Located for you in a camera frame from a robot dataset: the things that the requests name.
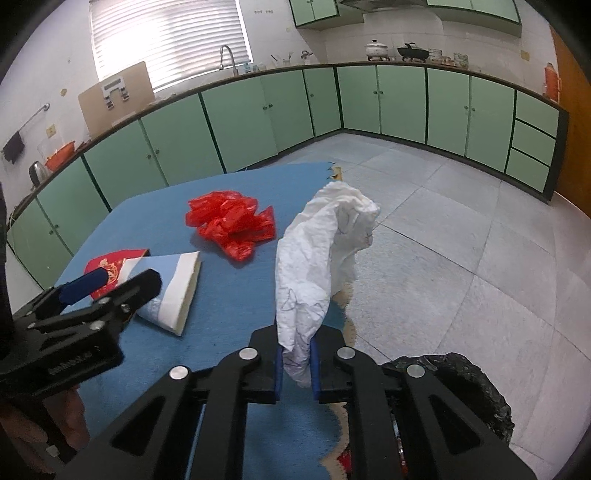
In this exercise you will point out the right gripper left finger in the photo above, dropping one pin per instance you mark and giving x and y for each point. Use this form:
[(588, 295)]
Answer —
[(189, 424)]

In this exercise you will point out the dark towel on rail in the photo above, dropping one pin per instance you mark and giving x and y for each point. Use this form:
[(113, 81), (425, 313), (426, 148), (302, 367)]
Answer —
[(14, 148)]

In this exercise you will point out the steel kettle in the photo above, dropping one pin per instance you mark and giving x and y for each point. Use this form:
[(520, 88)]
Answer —
[(39, 173)]

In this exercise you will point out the blue table mat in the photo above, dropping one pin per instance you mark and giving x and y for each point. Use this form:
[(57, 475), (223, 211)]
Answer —
[(289, 440)]

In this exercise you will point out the red paper cup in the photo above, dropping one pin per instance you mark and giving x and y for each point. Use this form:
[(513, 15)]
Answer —
[(112, 263)]

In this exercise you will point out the black wok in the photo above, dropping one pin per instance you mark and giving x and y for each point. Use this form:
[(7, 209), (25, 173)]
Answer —
[(411, 52)]

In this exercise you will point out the white pot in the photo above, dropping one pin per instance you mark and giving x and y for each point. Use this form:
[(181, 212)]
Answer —
[(377, 51)]

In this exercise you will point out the green upper kitchen cabinets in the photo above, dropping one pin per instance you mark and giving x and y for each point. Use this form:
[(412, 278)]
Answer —
[(502, 16)]

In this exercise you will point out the green lower kitchen cabinets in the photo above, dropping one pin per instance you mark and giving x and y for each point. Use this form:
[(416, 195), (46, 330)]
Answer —
[(235, 125)]

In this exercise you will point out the black trash bag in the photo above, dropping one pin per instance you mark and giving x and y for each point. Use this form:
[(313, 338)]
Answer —
[(470, 385)]

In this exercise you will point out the left hand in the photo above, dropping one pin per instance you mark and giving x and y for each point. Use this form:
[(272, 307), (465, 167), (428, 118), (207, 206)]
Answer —
[(29, 449)]

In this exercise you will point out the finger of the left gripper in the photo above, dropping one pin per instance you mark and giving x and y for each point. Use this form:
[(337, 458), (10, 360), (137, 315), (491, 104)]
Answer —
[(119, 304), (54, 300)]

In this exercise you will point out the orange basin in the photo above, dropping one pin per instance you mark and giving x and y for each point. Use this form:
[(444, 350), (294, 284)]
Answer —
[(60, 156)]

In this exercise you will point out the light blue paper cup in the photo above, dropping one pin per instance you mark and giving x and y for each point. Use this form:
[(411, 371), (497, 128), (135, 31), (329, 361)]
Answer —
[(179, 274)]

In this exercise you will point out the orange thermos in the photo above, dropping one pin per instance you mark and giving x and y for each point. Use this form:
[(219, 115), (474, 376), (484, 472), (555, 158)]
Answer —
[(552, 83)]

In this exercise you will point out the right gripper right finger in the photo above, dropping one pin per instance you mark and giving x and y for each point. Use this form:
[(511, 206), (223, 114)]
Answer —
[(405, 425)]

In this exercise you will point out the white paper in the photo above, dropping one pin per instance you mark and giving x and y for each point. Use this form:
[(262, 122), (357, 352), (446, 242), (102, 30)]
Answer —
[(315, 260)]

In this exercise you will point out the red plastic bag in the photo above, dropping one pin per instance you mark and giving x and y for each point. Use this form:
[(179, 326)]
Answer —
[(232, 222)]

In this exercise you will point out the cardboard box on counter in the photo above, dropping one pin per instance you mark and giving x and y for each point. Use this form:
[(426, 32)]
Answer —
[(118, 97)]

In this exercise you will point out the brown wooden door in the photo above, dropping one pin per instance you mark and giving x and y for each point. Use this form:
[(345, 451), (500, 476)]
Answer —
[(575, 176)]

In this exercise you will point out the window blind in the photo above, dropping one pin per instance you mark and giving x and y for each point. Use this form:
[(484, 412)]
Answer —
[(176, 39)]

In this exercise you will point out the green kitchen cabinets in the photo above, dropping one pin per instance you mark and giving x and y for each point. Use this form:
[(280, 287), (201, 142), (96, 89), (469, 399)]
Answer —
[(235, 125), (502, 16)]

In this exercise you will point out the wall towel rail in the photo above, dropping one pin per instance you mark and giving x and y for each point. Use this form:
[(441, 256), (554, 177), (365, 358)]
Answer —
[(44, 108)]

